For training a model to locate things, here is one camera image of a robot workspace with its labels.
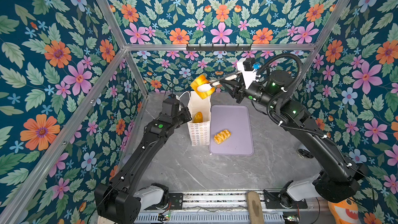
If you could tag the black wall hook rail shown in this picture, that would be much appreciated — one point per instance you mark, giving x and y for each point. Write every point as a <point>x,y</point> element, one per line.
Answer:
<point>218,47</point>

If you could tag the white metal tongs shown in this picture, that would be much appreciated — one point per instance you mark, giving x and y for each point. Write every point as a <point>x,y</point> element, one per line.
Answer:
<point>205,85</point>

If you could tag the lilac rectangular tray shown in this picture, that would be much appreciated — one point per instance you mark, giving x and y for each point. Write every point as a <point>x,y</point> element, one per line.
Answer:
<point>235,119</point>

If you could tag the rectangular loaf bread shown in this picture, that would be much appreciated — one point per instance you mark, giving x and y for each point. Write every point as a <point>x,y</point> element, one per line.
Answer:
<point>202,95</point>

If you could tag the wooden handle brush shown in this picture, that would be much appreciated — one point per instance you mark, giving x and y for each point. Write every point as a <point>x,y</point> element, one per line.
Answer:
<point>254,208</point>

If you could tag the orange shark plush toy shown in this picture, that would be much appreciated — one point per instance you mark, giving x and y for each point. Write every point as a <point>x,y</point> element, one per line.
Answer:
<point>345,212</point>

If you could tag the round yellow ridged bun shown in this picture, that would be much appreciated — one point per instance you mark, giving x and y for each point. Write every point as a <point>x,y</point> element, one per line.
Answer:
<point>198,118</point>

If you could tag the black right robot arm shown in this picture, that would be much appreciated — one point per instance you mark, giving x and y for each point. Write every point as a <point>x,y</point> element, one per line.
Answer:
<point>270,86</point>

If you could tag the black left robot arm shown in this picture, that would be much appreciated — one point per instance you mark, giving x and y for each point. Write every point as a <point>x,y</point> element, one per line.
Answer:
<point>120,201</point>

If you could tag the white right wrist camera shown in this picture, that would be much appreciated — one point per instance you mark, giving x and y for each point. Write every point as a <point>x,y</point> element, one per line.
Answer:
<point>248,67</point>

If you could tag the braided golden bread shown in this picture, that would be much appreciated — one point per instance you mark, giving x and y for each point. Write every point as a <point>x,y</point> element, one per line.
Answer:
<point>222,136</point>

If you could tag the white paper gift bag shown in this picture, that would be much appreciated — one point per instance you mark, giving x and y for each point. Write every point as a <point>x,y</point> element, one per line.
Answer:
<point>199,132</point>

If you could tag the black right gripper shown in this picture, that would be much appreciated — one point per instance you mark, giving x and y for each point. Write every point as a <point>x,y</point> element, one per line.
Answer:
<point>236,87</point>

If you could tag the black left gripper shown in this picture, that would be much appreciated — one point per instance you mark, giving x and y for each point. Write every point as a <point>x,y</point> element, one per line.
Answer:
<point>186,115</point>

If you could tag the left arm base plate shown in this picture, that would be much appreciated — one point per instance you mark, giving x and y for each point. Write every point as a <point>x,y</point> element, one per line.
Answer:
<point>174,201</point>

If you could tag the lilac flat pad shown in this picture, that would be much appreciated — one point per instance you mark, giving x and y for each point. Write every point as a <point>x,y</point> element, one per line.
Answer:
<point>127,160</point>

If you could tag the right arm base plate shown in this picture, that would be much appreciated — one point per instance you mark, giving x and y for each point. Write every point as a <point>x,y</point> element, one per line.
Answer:
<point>273,200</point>

